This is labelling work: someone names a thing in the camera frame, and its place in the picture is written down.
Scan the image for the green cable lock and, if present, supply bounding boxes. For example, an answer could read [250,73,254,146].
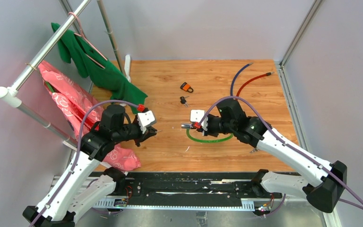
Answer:
[181,123,233,143]

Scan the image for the blue cable lock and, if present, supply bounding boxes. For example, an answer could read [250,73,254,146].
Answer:
[230,62,253,96]

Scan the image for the black padlock keys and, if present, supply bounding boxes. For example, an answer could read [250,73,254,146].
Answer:
[180,96,189,107]

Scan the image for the orange black padlock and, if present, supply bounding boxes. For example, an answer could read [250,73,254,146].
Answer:
[180,82,194,93]

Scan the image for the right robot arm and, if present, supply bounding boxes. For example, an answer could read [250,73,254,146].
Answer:
[190,96,347,213]

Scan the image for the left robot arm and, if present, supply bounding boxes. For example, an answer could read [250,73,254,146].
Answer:
[23,104,157,227]

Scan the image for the pink patterned garment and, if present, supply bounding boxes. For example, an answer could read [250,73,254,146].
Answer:
[38,61,141,172]

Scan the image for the green cloth garment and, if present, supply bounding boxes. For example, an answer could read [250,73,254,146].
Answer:
[57,30,148,105]

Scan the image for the white metal clothes rack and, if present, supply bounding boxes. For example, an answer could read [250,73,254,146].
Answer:
[0,0,133,156]

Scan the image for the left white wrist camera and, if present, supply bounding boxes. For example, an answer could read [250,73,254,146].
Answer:
[137,111,157,132]

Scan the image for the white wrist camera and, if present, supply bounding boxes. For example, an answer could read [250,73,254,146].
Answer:
[190,109,205,122]
[137,111,157,132]

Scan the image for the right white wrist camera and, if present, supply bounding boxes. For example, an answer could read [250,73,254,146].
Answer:
[190,109,205,122]

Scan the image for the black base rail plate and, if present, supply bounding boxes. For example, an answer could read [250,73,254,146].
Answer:
[53,171,284,210]

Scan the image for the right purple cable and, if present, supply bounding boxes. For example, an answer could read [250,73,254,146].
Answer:
[194,96,363,220]

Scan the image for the purple cable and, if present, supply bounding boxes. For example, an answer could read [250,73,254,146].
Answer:
[28,100,146,227]
[194,96,363,220]

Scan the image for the red cable lock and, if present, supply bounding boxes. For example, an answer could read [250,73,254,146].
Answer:
[236,72,274,96]

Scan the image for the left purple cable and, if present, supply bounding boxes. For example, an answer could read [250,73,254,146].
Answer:
[28,100,146,227]

